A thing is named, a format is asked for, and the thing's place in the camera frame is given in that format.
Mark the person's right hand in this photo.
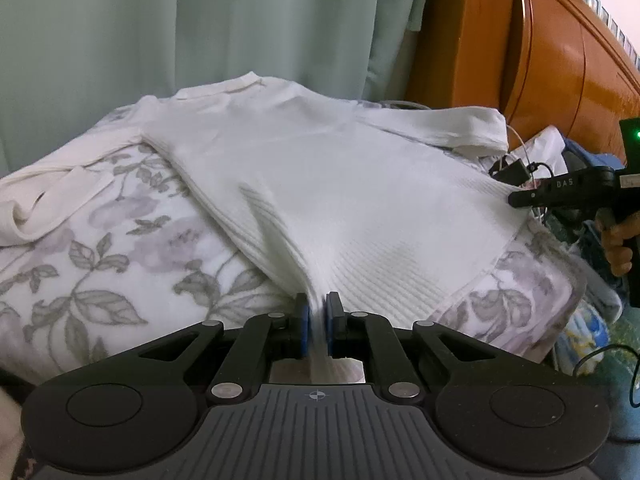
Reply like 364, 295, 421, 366
596, 210, 640, 278

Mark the blue patterned item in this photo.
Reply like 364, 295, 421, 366
572, 342, 640, 411

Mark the white knit sweater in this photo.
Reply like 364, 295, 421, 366
0, 72, 526, 386

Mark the blue patterned cloth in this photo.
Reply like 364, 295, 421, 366
552, 305, 613, 363

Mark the green patterned sheet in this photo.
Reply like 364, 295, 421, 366
545, 210, 640, 451

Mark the white cloth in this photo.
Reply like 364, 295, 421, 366
520, 127, 568, 176

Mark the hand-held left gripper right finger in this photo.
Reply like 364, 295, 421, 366
325, 291, 496, 403

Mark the wooden headboard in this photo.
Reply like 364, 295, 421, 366
405, 0, 640, 171

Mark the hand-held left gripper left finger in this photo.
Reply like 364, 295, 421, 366
139, 292, 313, 403

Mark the floral fleece blanket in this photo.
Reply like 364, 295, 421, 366
0, 105, 588, 391

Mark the pale green curtain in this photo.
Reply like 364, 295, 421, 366
0, 0, 431, 176

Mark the black power adapter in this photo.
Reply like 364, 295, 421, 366
490, 159, 535, 182

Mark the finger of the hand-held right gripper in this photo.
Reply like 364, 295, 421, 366
507, 180, 553, 209

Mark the row of small picture frames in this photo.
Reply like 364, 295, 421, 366
585, 0, 640, 68

